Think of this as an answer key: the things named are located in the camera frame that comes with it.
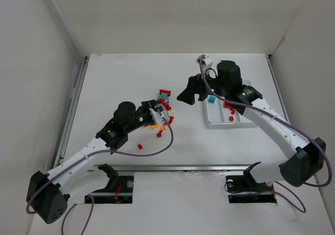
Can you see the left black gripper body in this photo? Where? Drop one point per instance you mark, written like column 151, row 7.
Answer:
column 151, row 105

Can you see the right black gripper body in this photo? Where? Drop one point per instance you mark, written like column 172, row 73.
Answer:
column 198, row 83

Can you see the teal and red square brick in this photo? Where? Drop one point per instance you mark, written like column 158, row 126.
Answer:
column 211, row 99

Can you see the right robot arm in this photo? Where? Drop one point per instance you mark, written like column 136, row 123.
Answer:
column 304, row 156

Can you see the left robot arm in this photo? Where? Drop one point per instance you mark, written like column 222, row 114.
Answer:
column 50, row 193

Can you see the teal frog printed brick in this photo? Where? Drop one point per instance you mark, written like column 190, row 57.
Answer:
column 163, row 96

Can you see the red arch brick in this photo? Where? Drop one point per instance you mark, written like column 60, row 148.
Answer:
column 163, row 91

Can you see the white divided tray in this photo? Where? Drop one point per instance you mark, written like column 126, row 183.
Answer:
column 220, row 116

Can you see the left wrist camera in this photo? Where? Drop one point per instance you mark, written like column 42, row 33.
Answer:
column 159, row 115

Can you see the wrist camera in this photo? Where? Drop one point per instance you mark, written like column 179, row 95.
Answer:
column 204, row 61
column 159, row 115

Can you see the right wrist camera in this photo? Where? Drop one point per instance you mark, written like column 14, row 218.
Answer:
column 204, row 61

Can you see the aluminium frame rail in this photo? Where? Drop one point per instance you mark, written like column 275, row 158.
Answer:
column 179, row 168

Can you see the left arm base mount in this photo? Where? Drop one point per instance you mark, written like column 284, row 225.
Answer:
column 117, row 190

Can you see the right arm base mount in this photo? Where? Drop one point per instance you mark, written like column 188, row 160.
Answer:
column 243, row 189

